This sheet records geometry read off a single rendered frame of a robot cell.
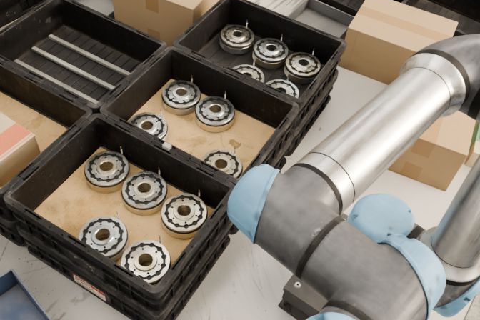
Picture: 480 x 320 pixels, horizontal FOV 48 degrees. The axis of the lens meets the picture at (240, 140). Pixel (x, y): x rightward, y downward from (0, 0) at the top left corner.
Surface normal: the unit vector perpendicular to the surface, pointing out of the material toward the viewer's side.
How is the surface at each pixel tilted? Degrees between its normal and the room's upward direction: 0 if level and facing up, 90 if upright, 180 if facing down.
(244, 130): 0
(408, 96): 5
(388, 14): 0
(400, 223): 10
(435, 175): 90
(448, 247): 87
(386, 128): 23
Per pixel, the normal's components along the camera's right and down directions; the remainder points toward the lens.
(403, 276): 0.12, -0.59
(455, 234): -0.82, 0.36
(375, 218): -0.07, -0.72
